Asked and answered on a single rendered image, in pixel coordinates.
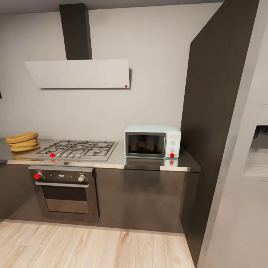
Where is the microwave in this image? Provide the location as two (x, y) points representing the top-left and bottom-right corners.
(124, 124), (181, 158)

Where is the popcorn bag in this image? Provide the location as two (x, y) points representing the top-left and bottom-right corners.
(5, 132), (40, 152)

